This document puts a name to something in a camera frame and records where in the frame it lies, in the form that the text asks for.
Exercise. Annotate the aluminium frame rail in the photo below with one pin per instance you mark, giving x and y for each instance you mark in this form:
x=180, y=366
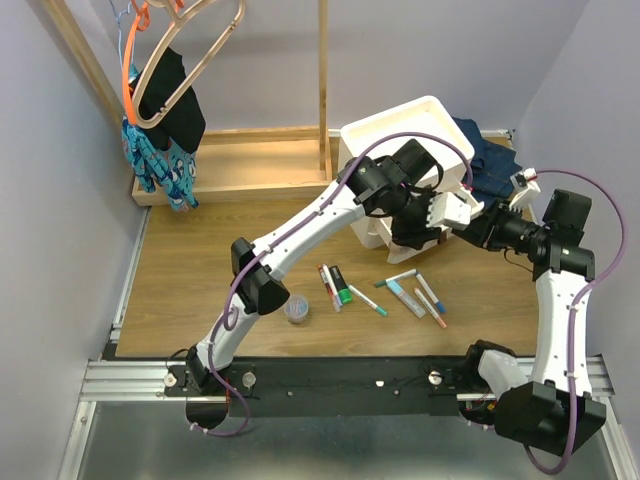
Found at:
x=107, y=381

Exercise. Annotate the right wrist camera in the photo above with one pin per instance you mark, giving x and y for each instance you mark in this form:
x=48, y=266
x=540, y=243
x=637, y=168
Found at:
x=526, y=189

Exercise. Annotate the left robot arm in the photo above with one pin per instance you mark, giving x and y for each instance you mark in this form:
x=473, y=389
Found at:
x=388, y=184

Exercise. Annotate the blue wire hanger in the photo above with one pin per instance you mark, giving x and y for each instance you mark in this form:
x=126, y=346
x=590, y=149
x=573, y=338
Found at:
x=118, y=14

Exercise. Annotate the orange hanger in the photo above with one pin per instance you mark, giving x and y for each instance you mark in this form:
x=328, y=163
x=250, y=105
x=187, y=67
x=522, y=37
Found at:
x=141, y=22

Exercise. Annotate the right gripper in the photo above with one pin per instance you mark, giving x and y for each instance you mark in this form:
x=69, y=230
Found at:
x=485, y=230

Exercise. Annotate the red white marker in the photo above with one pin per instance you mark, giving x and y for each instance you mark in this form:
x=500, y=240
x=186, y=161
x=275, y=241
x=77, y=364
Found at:
x=333, y=290

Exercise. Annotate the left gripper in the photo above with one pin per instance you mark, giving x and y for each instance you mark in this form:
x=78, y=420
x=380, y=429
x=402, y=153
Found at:
x=414, y=235

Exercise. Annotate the green cap white marker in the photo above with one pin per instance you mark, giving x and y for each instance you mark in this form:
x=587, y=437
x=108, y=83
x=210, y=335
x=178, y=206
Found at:
x=396, y=277

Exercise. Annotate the blue tip white marker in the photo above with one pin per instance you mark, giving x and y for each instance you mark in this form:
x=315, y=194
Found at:
x=431, y=294

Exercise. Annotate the green black highlighter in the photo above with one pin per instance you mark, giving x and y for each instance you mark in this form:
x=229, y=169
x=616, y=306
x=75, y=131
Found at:
x=344, y=294

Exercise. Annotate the blue patterned garment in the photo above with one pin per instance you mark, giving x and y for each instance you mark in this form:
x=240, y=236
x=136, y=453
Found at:
x=165, y=155

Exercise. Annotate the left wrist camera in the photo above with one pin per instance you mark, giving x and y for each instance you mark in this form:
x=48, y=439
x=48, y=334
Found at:
x=448, y=211

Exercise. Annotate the clear round clip jar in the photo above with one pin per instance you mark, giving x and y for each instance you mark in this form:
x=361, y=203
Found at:
x=296, y=309

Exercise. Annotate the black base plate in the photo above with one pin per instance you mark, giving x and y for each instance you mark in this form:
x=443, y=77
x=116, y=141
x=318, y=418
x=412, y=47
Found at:
x=337, y=387

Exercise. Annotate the light blue lead case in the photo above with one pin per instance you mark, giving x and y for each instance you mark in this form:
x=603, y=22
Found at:
x=406, y=299

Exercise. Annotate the folded denim jeans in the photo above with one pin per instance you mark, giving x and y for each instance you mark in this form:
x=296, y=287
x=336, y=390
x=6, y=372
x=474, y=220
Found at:
x=492, y=165

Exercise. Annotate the wooden clothes rack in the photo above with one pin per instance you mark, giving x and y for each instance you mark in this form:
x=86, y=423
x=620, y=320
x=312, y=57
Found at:
x=233, y=165

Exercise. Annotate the teal tip white marker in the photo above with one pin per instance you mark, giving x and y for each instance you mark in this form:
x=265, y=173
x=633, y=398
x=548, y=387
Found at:
x=367, y=301

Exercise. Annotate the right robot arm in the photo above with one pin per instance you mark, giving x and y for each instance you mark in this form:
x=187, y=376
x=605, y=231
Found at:
x=550, y=409

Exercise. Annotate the orange tip white marker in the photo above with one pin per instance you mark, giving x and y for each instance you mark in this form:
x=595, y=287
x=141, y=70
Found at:
x=430, y=309

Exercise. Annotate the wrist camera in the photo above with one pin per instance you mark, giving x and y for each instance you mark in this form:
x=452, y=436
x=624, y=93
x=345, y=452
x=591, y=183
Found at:
x=448, y=211
x=526, y=189

